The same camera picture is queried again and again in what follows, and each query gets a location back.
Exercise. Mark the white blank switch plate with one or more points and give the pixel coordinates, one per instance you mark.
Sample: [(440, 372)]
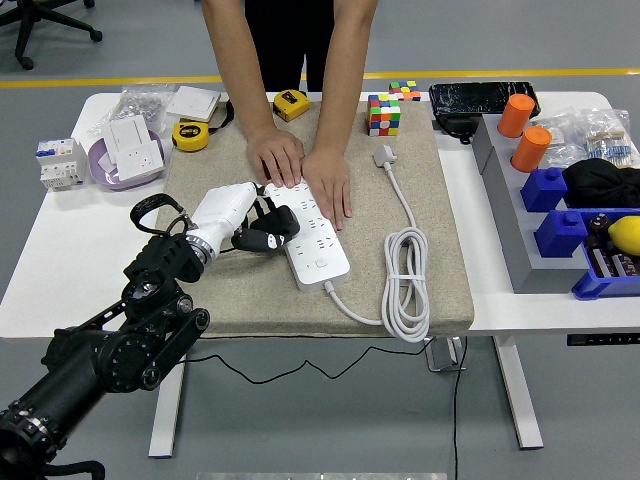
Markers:
[(127, 131)]

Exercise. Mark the black office chair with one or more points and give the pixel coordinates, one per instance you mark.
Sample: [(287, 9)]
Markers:
[(40, 20)]

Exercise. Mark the grey stepped block holder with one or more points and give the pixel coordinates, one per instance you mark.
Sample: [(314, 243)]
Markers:
[(520, 240)]

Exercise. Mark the person's left forearm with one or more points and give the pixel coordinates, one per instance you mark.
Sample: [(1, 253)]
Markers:
[(345, 65)]

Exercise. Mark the blue block with knob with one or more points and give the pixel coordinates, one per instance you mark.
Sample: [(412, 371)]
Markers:
[(544, 190), (562, 235)]

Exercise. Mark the metal bracket under table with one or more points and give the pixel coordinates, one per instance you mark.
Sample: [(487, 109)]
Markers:
[(442, 356)]

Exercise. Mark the person's left hand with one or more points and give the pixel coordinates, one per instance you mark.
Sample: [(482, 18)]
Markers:
[(330, 182)]

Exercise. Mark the person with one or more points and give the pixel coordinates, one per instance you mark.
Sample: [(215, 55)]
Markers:
[(285, 40)]

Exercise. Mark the dark batteries in bin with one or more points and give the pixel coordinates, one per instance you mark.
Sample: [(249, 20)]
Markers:
[(612, 262)]

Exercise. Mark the black table control panel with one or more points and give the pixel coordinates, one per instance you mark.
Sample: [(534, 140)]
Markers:
[(602, 339)]

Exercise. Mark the person's right forearm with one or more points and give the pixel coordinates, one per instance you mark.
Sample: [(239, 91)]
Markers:
[(237, 65)]

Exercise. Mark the clear bag of screws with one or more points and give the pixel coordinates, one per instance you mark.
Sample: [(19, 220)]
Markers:
[(142, 102)]

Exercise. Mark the black plug adapter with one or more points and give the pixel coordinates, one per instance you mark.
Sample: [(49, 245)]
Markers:
[(285, 220)]

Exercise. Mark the white wall switch plate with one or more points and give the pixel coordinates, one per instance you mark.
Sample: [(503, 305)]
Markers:
[(192, 102)]

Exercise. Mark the purple bowl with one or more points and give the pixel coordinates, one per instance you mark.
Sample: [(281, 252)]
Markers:
[(100, 172)]

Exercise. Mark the yellow lemon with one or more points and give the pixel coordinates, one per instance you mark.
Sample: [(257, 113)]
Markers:
[(626, 234)]

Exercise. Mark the orange cylinder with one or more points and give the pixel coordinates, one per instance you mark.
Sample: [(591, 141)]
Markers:
[(516, 117), (531, 150)]

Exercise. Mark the grey-brown fabric mat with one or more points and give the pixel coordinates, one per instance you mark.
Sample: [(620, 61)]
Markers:
[(375, 215)]

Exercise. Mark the brown round part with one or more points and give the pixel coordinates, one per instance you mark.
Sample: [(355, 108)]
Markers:
[(598, 222)]

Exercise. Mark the person's right hand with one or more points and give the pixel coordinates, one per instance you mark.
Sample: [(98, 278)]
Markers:
[(277, 155)]

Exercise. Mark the black cloth bundle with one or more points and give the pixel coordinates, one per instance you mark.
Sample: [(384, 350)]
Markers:
[(602, 185)]

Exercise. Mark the square yellow tape measure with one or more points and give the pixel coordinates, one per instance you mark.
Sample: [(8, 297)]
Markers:
[(291, 105)]

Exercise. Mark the black cracked flat tray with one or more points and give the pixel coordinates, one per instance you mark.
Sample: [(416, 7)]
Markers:
[(475, 97)]

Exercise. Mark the white wall socket plate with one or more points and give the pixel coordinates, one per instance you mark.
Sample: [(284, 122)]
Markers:
[(142, 162)]

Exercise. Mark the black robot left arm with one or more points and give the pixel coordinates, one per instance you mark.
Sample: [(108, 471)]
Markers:
[(120, 360)]

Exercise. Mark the round yellow tape measure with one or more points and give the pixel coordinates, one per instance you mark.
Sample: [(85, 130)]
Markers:
[(190, 136)]

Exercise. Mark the white power strip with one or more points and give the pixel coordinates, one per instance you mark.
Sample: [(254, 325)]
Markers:
[(320, 265)]

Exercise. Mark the blue plastic bin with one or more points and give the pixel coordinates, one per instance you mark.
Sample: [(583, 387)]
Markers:
[(600, 287)]

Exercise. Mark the white table leg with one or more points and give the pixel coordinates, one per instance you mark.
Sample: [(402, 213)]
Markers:
[(167, 410), (520, 400)]

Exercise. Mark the clear bag of resistors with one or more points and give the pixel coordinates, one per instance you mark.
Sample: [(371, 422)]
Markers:
[(610, 140)]

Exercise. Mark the clear bag of small parts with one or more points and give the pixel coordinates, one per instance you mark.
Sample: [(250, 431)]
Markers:
[(565, 132)]

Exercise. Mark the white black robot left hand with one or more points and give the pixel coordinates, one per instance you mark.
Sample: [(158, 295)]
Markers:
[(222, 210)]

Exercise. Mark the large colourful puzzle cube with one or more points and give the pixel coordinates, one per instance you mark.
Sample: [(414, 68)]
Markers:
[(383, 115)]

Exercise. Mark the white circuit breaker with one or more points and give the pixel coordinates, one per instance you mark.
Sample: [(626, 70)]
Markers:
[(60, 162)]

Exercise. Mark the small colourful puzzle cube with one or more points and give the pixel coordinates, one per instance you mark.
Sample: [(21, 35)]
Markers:
[(404, 91)]

